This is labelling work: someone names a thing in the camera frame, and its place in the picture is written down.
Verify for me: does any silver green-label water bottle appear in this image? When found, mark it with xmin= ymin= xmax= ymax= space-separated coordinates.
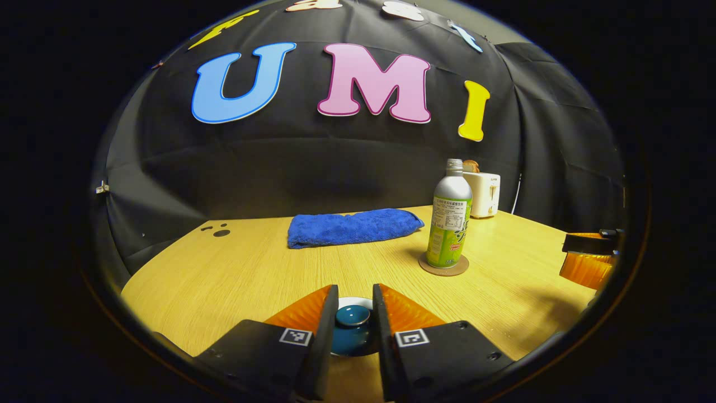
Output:
xmin=426 ymin=158 xmax=473 ymax=269

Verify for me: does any round brown coaster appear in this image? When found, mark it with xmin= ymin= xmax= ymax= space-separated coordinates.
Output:
xmin=418 ymin=253 xmax=470 ymax=277

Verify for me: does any black backdrop cloth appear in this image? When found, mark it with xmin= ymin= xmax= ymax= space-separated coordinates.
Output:
xmin=92 ymin=0 xmax=627 ymax=275

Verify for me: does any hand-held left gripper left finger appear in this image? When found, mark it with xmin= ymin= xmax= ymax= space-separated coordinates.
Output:
xmin=195 ymin=284 xmax=340 ymax=401

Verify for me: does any white toaster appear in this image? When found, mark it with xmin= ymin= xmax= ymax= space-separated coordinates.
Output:
xmin=462 ymin=171 xmax=501 ymax=219

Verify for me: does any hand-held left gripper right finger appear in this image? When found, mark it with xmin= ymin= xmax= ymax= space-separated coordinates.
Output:
xmin=373 ymin=283 xmax=514 ymax=402

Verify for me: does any teal teacup lid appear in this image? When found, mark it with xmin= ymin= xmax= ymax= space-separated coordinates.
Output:
xmin=331 ymin=305 xmax=376 ymax=357

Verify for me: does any blue towel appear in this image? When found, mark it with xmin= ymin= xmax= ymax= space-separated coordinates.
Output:
xmin=287 ymin=208 xmax=425 ymax=250

